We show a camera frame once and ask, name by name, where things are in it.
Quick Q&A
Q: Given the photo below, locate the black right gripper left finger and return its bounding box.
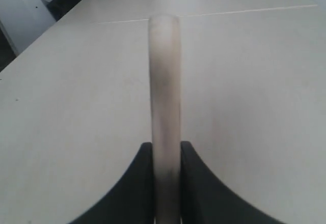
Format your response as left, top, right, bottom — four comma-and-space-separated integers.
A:
72, 142, 154, 223

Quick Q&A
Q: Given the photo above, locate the white paint brush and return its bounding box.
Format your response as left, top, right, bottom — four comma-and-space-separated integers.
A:
148, 15, 181, 223

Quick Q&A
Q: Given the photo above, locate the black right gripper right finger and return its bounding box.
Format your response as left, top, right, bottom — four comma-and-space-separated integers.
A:
180, 141, 280, 223

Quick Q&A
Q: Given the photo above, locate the white cabinet with black cables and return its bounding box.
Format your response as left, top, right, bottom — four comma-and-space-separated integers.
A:
0, 0, 105, 57

